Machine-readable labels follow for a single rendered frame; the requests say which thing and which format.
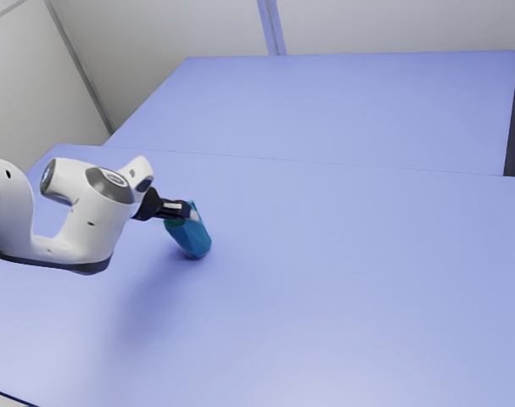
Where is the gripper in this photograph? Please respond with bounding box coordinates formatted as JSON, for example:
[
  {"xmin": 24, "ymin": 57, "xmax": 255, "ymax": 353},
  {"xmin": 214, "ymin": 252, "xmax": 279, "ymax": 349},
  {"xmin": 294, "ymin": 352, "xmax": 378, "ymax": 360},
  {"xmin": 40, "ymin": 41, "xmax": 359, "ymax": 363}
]
[{"xmin": 132, "ymin": 187, "xmax": 194, "ymax": 222}]

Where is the teal faceted mug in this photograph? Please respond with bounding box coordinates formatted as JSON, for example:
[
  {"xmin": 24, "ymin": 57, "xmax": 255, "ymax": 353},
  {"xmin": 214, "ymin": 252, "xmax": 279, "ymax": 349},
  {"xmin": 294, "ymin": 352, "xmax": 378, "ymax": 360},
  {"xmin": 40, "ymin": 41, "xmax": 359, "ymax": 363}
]
[{"xmin": 162, "ymin": 198, "xmax": 213, "ymax": 260}]

